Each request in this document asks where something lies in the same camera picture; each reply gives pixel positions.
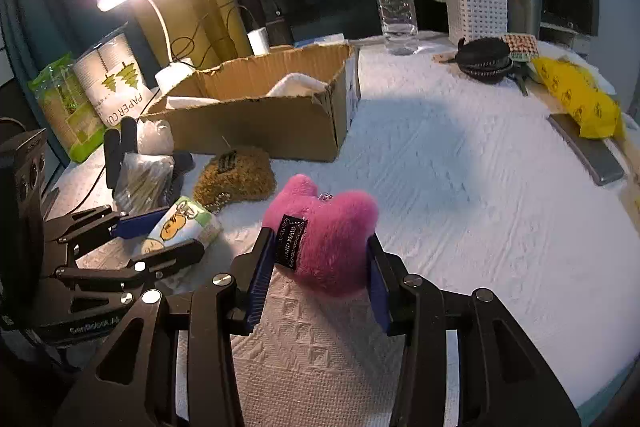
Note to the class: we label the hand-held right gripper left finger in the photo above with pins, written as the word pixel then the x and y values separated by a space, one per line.
pixel 261 279

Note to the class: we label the clear plastic bag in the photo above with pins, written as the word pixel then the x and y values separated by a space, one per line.
pixel 142 172

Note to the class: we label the steel kettle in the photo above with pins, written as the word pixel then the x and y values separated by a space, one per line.
pixel 522 7

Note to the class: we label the white folded cloth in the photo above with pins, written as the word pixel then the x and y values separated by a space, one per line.
pixel 192 102

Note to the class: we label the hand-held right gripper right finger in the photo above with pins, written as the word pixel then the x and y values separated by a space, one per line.
pixel 379 292

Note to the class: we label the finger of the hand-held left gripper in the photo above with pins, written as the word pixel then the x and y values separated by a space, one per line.
pixel 137 225
pixel 172 254

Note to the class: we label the patterned card packet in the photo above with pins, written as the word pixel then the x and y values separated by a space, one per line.
pixel 522 47

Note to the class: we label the yellow plastic bag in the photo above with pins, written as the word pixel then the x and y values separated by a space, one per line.
pixel 580 99

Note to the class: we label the cartoon printed soft pouch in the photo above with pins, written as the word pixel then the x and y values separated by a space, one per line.
pixel 187 222

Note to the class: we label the brown plush toy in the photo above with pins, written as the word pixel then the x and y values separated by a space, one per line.
pixel 235 179

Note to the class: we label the cardboard box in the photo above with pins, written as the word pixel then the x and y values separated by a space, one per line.
pixel 260 122

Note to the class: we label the white plastic basket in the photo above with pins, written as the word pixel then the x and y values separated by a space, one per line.
pixel 477 17

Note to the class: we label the white towel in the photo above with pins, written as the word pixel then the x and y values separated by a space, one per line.
pixel 297 86

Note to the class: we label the white charger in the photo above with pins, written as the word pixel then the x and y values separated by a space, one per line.
pixel 259 42

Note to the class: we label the green packet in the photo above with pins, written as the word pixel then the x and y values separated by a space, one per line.
pixel 60 107

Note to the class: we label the grey flat phone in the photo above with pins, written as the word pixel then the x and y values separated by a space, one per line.
pixel 587 152

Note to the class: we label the paper cup pack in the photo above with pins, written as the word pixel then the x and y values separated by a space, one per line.
pixel 107 72

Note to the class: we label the black zip pouch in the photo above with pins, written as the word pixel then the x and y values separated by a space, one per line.
pixel 484 57

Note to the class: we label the pink plush toy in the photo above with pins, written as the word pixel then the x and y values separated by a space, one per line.
pixel 327 237

